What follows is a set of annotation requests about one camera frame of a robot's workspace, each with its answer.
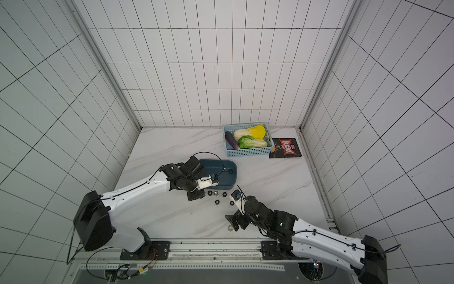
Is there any dark teal storage box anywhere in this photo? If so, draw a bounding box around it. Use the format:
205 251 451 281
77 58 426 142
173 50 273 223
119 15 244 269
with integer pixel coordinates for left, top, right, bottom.
197 159 237 191

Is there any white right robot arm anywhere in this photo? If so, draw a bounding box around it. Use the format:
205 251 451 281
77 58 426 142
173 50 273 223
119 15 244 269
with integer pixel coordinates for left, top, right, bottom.
226 195 389 284

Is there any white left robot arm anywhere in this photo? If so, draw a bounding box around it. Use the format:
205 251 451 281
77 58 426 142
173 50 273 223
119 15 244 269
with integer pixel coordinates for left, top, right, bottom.
73 156 216 254

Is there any purple eggplant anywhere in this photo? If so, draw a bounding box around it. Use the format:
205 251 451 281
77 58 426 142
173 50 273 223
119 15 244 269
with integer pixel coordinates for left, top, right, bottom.
225 131 240 150

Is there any light blue perforated basket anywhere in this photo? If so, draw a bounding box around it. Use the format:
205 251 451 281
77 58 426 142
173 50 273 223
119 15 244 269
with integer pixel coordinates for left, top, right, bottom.
223 123 274 157

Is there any black Kray chips bag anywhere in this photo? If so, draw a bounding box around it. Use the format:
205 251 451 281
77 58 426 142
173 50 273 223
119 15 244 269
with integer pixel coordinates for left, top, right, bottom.
269 138 302 159

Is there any green lettuce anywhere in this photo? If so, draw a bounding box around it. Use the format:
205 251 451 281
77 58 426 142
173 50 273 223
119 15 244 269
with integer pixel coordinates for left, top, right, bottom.
238 136 268 149

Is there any yellow napa cabbage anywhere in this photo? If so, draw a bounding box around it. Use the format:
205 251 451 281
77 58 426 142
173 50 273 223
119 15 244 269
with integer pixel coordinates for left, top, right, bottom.
234 124 267 141

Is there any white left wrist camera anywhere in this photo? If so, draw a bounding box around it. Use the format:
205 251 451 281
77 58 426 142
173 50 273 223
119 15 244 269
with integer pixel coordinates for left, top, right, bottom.
196 176 219 189

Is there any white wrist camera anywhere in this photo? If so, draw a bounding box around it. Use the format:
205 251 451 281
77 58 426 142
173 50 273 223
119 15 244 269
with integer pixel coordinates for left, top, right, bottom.
196 176 219 189
230 189 245 214

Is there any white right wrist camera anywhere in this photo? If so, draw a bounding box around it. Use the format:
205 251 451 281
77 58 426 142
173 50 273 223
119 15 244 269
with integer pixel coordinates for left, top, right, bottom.
230 189 245 214

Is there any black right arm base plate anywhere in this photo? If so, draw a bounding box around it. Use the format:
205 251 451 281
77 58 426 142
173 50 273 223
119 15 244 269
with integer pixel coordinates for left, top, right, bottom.
260 240 296 260

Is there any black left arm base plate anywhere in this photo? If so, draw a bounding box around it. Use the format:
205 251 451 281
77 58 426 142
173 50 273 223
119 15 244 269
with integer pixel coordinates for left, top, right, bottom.
120 241 171 261

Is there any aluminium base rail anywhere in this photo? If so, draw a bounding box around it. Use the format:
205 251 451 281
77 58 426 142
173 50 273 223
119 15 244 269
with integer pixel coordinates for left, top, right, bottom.
63 238 366 284

